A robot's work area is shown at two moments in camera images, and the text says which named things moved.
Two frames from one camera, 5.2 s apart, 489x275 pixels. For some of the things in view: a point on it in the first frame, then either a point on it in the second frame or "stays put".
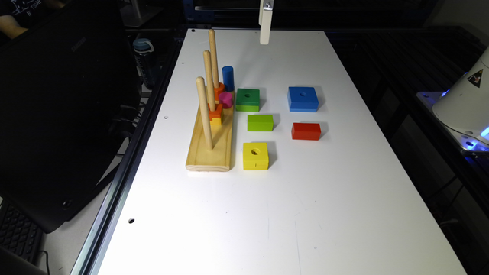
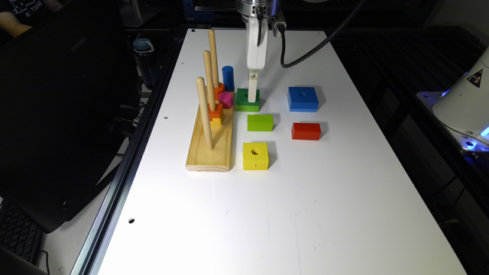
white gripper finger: x=265 y=19 to x=253 y=85
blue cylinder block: x=228 y=72 stays put
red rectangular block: x=306 y=131 stays put
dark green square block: x=247 y=100 stays put
